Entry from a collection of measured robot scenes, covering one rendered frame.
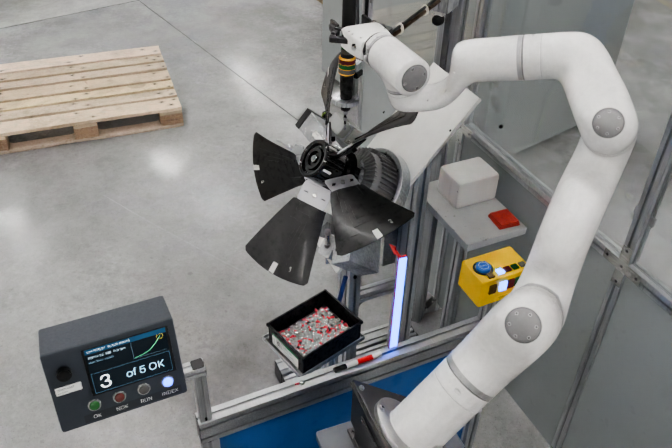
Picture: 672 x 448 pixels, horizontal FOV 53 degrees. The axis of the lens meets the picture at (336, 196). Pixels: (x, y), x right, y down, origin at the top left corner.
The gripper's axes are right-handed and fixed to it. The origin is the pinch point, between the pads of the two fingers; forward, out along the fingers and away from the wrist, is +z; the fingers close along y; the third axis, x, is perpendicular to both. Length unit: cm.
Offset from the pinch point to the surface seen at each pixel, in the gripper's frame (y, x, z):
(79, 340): -76, -40, -37
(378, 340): 34, -157, 29
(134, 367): -67, -48, -41
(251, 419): -42, -84, -38
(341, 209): -5.5, -47.4, -10.5
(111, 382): -72, -50, -42
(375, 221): 0, -46, -20
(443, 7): 48, -14, 31
